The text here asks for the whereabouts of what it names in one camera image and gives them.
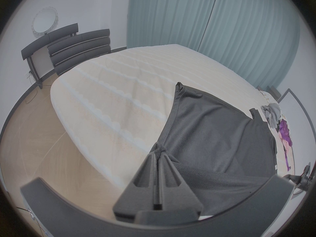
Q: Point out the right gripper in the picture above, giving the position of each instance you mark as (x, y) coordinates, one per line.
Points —
(301, 181)

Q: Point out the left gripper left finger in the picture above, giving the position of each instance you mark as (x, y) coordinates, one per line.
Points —
(135, 194)

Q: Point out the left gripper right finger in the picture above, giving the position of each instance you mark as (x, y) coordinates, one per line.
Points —
(180, 194)

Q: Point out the black T-shirt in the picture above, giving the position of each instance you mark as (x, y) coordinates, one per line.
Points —
(217, 137)

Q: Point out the bed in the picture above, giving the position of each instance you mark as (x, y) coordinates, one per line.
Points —
(111, 83)

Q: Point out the pink garment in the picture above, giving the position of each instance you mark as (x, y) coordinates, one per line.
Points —
(286, 144)

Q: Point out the purple garment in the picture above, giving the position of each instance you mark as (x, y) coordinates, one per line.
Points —
(284, 129)

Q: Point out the grey garment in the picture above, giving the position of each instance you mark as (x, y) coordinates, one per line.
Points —
(272, 112)

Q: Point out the white printed pillow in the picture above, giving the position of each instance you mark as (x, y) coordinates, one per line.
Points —
(267, 96)

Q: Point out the grey bedside table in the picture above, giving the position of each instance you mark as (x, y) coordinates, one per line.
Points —
(274, 91)

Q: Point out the black chest of drawers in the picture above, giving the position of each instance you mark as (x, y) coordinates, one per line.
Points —
(79, 50)

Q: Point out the blue-green curtain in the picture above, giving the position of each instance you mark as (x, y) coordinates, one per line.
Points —
(167, 16)
(251, 33)

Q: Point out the round white framed mirror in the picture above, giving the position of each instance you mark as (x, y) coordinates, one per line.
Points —
(44, 21)

